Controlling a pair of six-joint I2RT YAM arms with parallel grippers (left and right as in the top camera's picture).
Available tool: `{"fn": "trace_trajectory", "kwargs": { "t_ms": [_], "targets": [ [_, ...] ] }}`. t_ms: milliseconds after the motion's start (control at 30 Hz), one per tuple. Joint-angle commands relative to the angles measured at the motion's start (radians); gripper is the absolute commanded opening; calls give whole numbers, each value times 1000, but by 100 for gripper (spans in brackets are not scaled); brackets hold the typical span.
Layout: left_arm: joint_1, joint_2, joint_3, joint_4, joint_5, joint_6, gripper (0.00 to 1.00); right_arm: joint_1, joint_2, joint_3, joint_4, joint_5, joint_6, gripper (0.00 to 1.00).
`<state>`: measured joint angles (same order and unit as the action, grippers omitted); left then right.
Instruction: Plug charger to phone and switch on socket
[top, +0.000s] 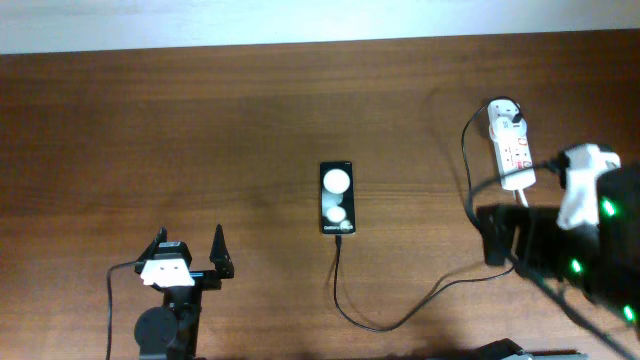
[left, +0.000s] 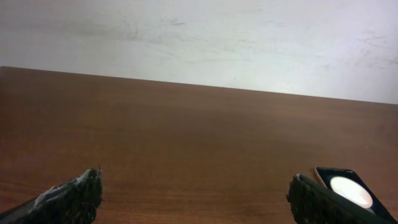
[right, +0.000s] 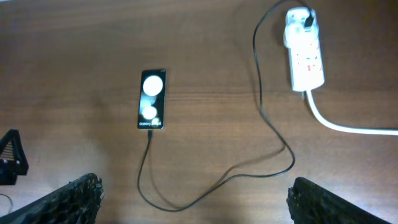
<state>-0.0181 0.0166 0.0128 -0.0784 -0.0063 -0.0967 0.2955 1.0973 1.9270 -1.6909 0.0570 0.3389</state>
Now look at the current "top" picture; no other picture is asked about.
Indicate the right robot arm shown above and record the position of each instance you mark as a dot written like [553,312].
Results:
[601,261]

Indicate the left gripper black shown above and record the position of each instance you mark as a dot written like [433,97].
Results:
[219,257]

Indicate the black Samsung flip smartphone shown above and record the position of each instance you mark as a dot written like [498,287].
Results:
[337,198]

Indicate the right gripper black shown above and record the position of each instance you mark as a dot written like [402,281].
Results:
[527,223]

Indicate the white USB charger plug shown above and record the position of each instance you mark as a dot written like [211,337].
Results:
[506,129]

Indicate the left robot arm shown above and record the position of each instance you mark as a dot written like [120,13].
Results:
[170,330]

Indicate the white power strip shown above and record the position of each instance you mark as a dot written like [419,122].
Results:
[514,154]

